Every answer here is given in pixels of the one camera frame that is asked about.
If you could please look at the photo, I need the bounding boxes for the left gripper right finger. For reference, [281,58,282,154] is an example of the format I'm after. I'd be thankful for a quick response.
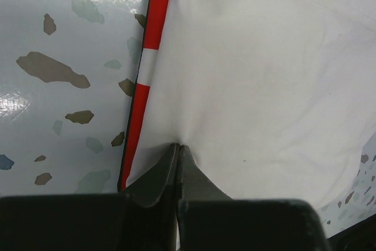
[176,146,330,250]

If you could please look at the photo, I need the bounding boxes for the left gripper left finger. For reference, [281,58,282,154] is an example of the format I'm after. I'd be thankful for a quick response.
[1,144,179,250]

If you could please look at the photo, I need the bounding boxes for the white t shirt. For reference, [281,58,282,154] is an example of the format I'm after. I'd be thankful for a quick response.
[118,0,375,208]

